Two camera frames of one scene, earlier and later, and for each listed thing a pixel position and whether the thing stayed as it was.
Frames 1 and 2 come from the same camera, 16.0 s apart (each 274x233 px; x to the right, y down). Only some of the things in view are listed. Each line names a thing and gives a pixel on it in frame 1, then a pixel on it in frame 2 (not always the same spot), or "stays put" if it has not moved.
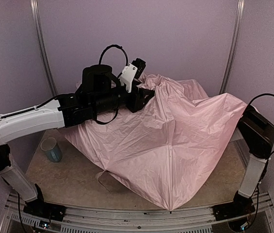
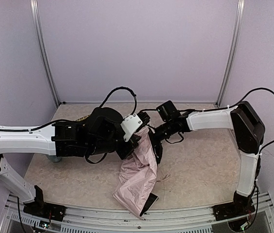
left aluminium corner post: x=34 y=7 stays put
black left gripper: x=134 y=101 → x=129 y=148
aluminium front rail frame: x=261 y=219 stays put
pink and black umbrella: x=169 y=145 → x=137 y=176
